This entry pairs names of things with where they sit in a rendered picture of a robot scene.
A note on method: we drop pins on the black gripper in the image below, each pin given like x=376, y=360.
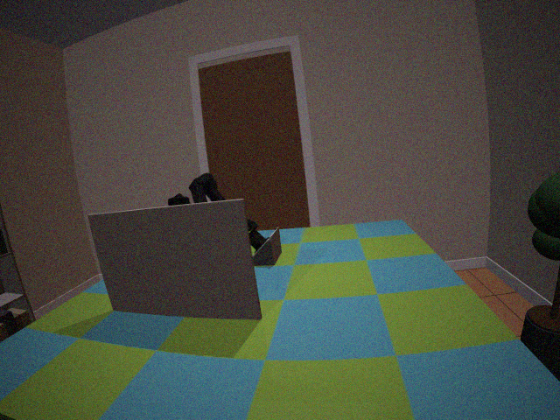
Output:
x=178, y=201

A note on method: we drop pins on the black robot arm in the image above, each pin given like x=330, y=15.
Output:
x=204, y=185

